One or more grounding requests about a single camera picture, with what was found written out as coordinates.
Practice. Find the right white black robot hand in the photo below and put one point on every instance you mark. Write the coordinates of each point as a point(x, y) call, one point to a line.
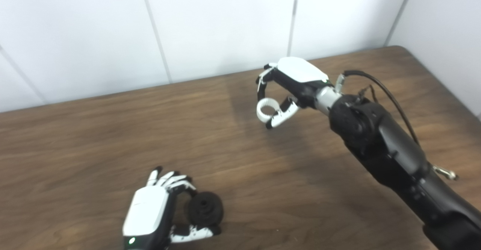
point(300, 69)

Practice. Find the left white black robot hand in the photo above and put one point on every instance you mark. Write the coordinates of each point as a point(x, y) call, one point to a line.
point(146, 212)

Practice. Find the round black plastic part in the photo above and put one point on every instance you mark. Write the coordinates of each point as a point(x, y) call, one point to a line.
point(206, 210)

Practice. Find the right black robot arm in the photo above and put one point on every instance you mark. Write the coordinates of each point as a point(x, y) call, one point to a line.
point(394, 152)

